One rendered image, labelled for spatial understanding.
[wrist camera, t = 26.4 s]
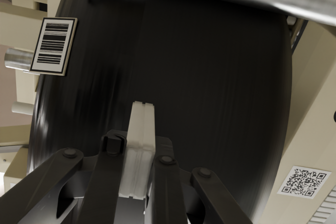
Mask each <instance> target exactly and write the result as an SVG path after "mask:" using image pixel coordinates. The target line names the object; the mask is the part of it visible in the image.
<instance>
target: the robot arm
mask: <svg viewBox="0 0 336 224"><path fill-rule="evenodd" d="M142 103H143V102H139V101H135V102H133V104H132V110H131V115H130V121H129V126H128V132H127V131H120V130H114V129H111V130H110V131H108V132H107V134H104V135H103V136H102V137H101V141H100V148H99V153H98V155H95V156H90V157H84V154H83V152H81V151H80V150H78V149H75V148H69V147H68V148H63V149H60V150H58V151H57V152H55V153H54V154H53V155H52V156H51V157H49V158H48V159H47V160H46V161H44V162H43V163H42V164H41V165H39V166H38V167H37V168H36V169H34V170H33V171H32V172H31V173H29V174H28V175H27V176H26V177H24V178H23V179H22V180H21V181H20V182H18V183H17V184H16V185H15V186H13V187H12V188H11V189H10V190H8V191H7V192H6V193H5V194H3V195H2V196H1V197H0V224H61V222H62V221H63V220H64V219H65V217H66V216H67V215H68V213H69V212H70V211H71V210H72V208H73V207H74V206H75V205H76V203H77V201H78V198H83V201H82V204H81V207H80V210H79V213H78V216H77V219H76V222H75V224H114V219H115V213H116V207H117V201H118V195H119V197H124V198H129V196H131V197H133V199H139V200H143V199H144V198H145V204H144V208H143V213H142V214H144V224H253V223H252V221H251V220H250V219H249V217H248V216H247V215H246V213H245V212H244V211H243V209H242V208H241V207H240V205H239V204H238V203H237V201H236V200H235V199H234V197H233V196H232V195H231V193H230V192H229V191H228V189H227V188H226V187H225V185H224V184H223V183H222V181H221V180H220V179H219V178H218V176H217V175H216V174H215V173H214V172H213V171H211V170H210V169H208V168H205V167H196V168H194V169H193V170H192V173H191V172H188V171H185V170H183V169H181V168H179V163H178V161H177V160H176V159H175V158H174V151H173V144H172V142H171V140H170V139H169V138H167V137H161V136H155V109H154V105H153V104H151V103H145V104H142Z"/></svg>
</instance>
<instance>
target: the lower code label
mask: <svg viewBox="0 0 336 224"><path fill-rule="evenodd" d="M331 173H332V172H330V171H324V170H318V169H312V168H307V167H301V166H295V165H294V166H293V167H292V169H291V170H290V172H289V173H288V175H287V177H286V178H285V180H284V182H283V183H282V185H281V187H280V188H279V190H278V192H277V194H282V195H288V196H294V197H301V198H307V199H313V198H314V197H315V195H316V194H317V193H318V191H319V190H320V188H321V187H322V186H323V184H324V183H325V181H326V180H327V179H328V177H329V176H330V174H331Z"/></svg>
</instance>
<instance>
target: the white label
mask: <svg viewBox="0 0 336 224"><path fill-rule="evenodd" d="M77 21H78V19H77V18H70V17H43V18H42V22H41V26H40V30H39V34H38V38H37V42H36V45H35V49H34V53H33V57H32V61H31V65H30V69H29V72H30V73H38V74H49V75H59V76H64V75H65V73H66V68H67V64H68V60H69V55H70V51H71V47H72V43H73V38H74V34H75V30H76V26H77Z"/></svg>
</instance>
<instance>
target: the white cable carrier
mask: <svg viewBox="0 0 336 224"><path fill-rule="evenodd" d="M335 208H336V184H335V186H334V187H333V188H332V190H331V191H330V192H329V194H328V195H327V196H326V198H325V199H324V201H323V202H322V203H321V205H320V206H319V207H318V209H317V210H316V211H315V213H314V214H313V215H312V217H311V218H310V220H309V221H308V222H307V223H306V224H323V223H322V222H325V221H326V220H327V218H328V217H329V216H330V215H331V214H330V213H332V212H333V211H334V210H335Z"/></svg>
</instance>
